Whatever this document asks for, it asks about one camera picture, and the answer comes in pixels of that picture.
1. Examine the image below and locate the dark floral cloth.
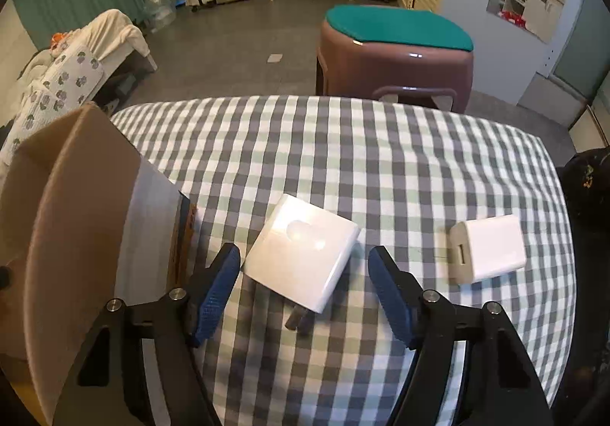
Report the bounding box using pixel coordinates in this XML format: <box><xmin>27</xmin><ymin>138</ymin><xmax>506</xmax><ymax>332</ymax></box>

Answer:
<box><xmin>555</xmin><ymin>150</ymin><xmax>610</xmax><ymax>236</ymax></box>

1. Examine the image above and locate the small white charger plug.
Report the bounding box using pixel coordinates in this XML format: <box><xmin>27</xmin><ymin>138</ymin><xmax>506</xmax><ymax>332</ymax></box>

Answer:
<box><xmin>448</xmin><ymin>215</ymin><xmax>527</xmax><ymax>286</ymax></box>

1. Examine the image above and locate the teal seat cushion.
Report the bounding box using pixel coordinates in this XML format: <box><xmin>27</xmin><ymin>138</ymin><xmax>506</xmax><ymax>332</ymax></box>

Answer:
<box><xmin>325</xmin><ymin>4</ymin><xmax>475</xmax><ymax>52</ymax></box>

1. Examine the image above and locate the cream blanket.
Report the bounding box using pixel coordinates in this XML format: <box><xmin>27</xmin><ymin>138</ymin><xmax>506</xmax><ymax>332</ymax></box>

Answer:
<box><xmin>71</xmin><ymin>10</ymin><xmax>151</xmax><ymax>59</ymax></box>

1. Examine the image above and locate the brown cardboard box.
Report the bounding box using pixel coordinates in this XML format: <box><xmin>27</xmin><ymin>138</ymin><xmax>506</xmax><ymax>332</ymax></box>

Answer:
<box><xmin>0</xmin><ymin>103</ymin><xmax>198</xmax><ymax>426</ymax></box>

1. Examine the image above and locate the frosted glass door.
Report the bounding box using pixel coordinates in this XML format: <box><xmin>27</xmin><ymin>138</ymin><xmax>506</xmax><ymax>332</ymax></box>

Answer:
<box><xmin>550</xmin><ymin>0</ymin><xmax>610</xmax><ymax>98</ymax></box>

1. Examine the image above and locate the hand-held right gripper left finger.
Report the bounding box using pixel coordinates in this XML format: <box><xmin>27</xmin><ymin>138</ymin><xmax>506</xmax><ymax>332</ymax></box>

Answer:
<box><xmin>52</xmin><ymin>242</ymin><xmax>241</xmax><ymax>426</ymax></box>

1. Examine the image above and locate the bed with floral blanket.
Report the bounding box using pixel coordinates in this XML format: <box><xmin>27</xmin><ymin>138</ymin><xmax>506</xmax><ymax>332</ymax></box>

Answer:
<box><xmin>0</xmin><ymin>11</ymin><xmax>158</xmax><ymax>160</ymax></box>

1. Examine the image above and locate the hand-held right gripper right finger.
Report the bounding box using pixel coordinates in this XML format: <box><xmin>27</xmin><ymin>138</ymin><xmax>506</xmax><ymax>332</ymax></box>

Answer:
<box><xmin>368</xmin><ymin>245</ymin><xmax>556</xmax><ymax>426</ymax></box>

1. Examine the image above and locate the large white charger plug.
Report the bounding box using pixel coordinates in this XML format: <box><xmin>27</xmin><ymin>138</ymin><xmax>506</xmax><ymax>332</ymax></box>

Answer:
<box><xmin>241</xmin><ymin>193</ymin><xmax>360</xmax><ymax>336</ymax></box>

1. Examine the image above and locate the floral quilted mat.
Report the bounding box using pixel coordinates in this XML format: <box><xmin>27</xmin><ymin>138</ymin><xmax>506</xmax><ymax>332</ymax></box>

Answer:
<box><xmin>0</xmin><ymin>45</ymin><xmax>106</xmax><ymax>169</ymax></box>

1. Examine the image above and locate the clear water jug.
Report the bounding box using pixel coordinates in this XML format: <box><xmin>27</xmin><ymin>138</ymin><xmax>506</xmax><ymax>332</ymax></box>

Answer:
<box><xmin>144</xmin><ymin>0</ymin><xmax>176</xmax><ymax>31</ymax></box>

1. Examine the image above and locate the grey checkered tablecloth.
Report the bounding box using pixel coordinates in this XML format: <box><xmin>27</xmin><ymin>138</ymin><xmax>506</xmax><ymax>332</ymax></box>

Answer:
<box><xmin>109</xmin><ymin>95</ymin><xmax>573</xmax><ymax>426</ymax></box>

